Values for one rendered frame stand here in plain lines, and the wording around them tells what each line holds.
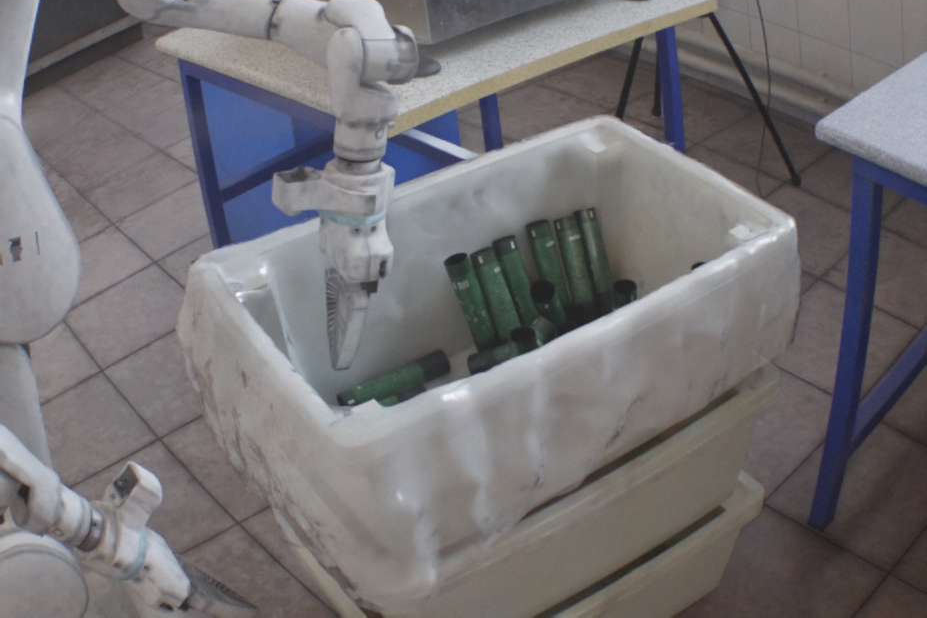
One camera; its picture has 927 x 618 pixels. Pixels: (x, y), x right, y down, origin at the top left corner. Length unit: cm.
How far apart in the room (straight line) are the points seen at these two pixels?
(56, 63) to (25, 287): 376
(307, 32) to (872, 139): 72
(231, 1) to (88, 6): 346
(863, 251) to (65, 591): 115
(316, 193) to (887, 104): 80
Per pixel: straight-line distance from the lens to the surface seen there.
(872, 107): 148
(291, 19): 123
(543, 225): 145
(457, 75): 154
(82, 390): 244
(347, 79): 115
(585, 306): 148
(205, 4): 127
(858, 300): 151
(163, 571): 103
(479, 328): 143
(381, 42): 116
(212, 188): 208
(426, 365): 143
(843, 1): 299
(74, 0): 467
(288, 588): 182
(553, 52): 160
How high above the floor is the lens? 132
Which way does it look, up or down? 32 degrees down
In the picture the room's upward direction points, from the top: 8 degrees counter-clockwise
